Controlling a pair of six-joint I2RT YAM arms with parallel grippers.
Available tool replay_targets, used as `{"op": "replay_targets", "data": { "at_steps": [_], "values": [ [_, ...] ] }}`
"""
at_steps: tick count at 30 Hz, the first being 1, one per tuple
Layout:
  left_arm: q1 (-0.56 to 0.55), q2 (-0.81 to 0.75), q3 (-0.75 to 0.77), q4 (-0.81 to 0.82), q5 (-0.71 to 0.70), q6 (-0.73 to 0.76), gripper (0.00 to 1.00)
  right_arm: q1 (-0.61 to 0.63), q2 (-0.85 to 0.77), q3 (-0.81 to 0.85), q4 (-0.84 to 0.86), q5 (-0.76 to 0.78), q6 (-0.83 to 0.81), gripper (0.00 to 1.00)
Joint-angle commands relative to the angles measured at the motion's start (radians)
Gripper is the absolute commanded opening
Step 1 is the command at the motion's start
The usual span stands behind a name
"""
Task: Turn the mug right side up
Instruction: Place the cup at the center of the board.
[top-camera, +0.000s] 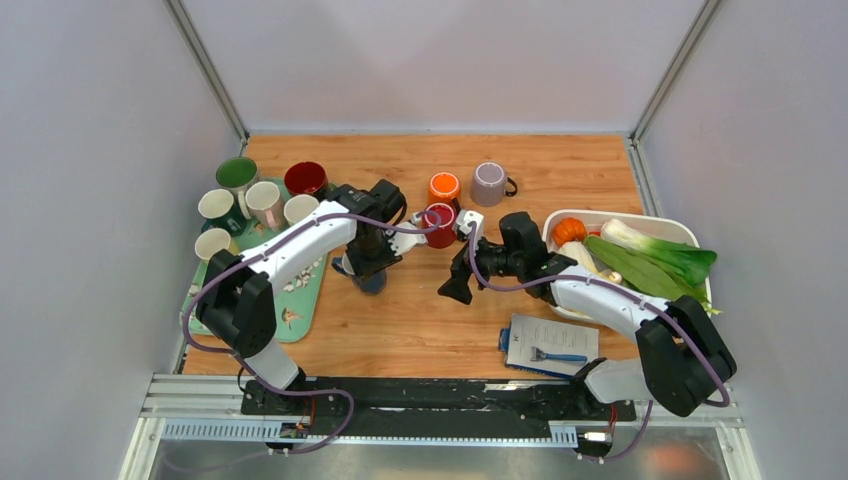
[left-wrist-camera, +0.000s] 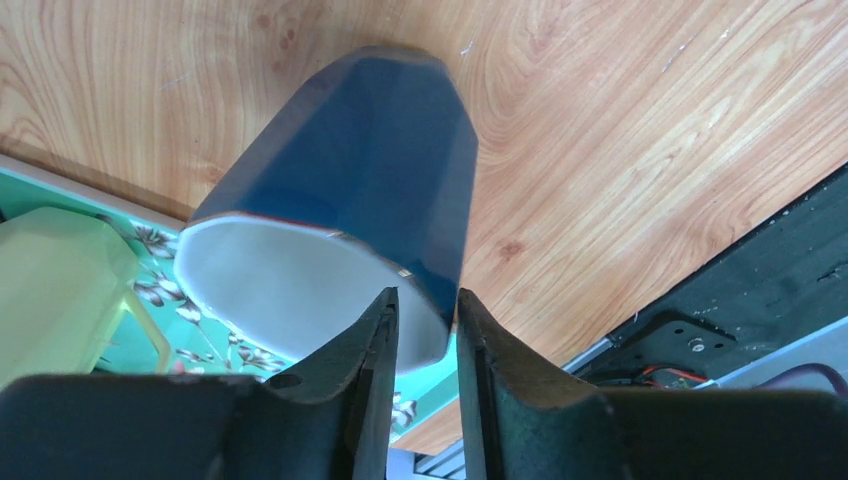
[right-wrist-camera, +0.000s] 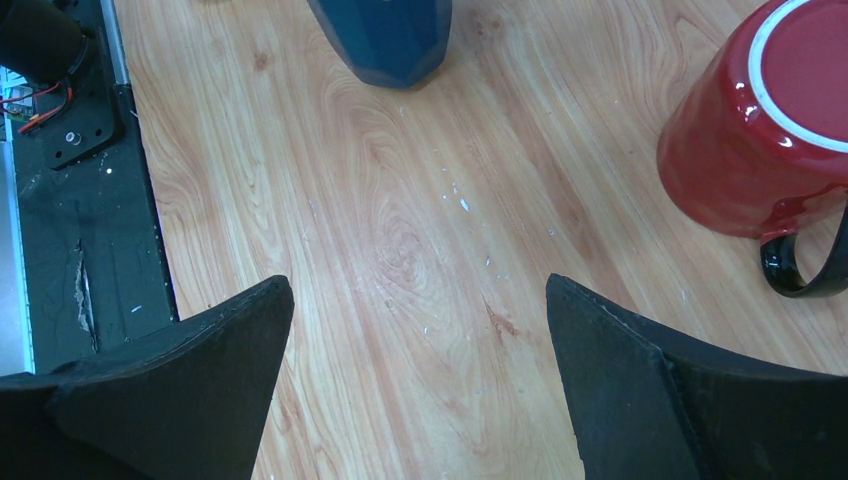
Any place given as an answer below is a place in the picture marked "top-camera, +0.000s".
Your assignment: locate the green bok choy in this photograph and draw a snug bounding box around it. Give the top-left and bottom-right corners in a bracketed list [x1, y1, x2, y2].
[583, 219, 720, 315]

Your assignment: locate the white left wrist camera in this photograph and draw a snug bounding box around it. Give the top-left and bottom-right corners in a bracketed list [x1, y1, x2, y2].
[385, 212, 427, 257]

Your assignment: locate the dark blue octagonal mug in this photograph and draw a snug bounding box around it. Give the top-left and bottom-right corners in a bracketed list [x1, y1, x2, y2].
[331, 256, 387, 295]

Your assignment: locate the small orange pumpkin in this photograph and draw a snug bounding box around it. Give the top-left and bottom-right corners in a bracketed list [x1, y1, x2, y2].
[551, 217, 589, 247]

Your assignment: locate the blue razor package card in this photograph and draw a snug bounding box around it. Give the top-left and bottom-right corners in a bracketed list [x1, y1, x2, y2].
[498, 314, 600, 378]

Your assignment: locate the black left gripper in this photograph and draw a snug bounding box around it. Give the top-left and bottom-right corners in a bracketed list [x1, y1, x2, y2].
[346, 227, 404, 285]

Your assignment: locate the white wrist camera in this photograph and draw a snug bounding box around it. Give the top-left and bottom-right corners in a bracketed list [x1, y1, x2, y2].
[385, 212, 427, 257]
[453, 209, 484, 244]

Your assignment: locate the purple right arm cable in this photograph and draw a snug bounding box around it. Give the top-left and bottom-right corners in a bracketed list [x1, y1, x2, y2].
[467, 221, 733, 463]

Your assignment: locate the red mug black handle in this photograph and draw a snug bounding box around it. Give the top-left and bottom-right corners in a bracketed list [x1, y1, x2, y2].
[421, 203, 456, 249]

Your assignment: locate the light green octagonal mug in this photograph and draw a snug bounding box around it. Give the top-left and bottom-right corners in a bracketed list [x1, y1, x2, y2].
[283, 194, 320, 226]

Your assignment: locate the black skull mug red inside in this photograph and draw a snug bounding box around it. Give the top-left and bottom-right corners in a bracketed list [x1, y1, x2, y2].
[283, 161, 330, 201]

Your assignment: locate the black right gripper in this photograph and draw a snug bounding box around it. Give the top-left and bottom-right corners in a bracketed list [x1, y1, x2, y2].
[437, 228, 523, 304]

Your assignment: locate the white vegetable basin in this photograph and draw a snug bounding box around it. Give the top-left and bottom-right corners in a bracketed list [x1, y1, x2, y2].
[542, 209, 712, 325]

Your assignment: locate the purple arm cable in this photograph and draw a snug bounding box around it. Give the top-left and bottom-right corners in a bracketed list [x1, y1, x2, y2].
[180, 210, 444, 456]
[467, 221, 733, 463]

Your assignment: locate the dark green octagonal mug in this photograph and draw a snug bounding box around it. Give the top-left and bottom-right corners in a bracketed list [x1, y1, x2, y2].
[197, 189, 248, 237]

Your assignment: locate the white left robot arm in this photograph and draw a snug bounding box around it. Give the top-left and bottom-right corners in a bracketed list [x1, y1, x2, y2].
[189, 180, 417, 415]

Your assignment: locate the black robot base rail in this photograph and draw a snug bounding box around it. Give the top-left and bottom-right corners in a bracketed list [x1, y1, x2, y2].
[241, 377, 635, 440]

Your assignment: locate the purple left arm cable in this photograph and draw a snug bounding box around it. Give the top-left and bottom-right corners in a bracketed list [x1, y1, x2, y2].
[180, 210, 444, 456]

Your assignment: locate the orange mug black handle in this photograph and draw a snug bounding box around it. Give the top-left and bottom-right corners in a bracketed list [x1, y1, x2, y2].
[427, 171, 461, 208]

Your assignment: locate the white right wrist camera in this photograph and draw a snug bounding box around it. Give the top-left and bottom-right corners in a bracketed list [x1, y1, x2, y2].
[453, 209, 484, 244]

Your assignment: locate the yellow mug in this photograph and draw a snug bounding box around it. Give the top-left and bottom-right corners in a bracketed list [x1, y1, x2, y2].
[194, 228, 239, 262]

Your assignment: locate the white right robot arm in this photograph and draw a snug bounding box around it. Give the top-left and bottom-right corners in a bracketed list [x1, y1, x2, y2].
[438, 210, 738, 418]

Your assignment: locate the pink octagonal mug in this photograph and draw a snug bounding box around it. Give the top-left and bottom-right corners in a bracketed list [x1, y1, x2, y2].
[245, 181, 286, 232]

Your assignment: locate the cream floral mug green inside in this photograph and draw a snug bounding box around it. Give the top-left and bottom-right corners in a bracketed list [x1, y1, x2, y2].
[215, 156, 261, 219]

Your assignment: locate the mauve mug black handle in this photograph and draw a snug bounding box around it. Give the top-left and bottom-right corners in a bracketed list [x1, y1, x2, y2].
[470, 161, 518, 207]

